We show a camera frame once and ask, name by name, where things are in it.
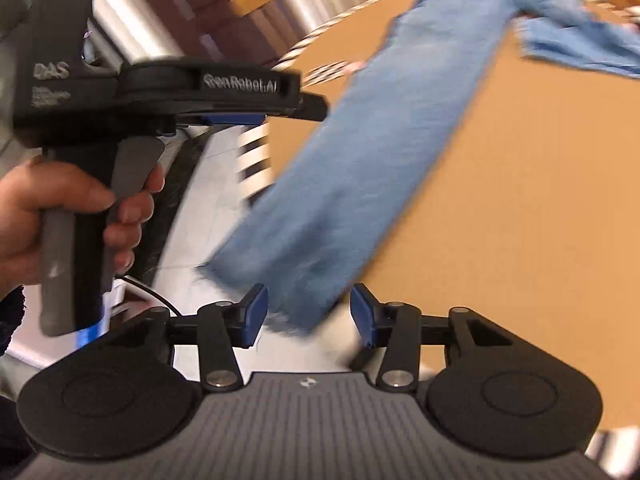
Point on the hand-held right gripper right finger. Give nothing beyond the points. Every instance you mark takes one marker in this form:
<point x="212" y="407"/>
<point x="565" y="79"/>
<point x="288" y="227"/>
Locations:
<point x="361" y="316"/>

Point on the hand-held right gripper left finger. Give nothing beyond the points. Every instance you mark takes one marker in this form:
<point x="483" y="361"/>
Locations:
<point x="256" y="316"/>

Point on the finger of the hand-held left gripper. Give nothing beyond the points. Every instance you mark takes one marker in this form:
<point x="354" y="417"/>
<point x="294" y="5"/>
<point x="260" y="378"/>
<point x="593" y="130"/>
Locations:
<point x="310" y="109"/>

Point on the blue denim jeans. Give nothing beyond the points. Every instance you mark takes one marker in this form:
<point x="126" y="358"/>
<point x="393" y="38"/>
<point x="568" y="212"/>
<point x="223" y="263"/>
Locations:
<point x="390" y="150"/>

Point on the person's left hand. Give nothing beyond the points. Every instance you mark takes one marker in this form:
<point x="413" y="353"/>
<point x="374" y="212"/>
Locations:
<point x="30" y="200"/>

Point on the black white checkered patch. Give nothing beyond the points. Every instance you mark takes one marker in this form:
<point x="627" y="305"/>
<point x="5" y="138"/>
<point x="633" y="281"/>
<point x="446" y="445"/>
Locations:
<point x="327" y="72"/>

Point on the pink round sticker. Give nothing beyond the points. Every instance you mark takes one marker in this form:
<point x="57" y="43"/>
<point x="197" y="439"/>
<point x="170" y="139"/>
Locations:
<point x="358" y="66"/>

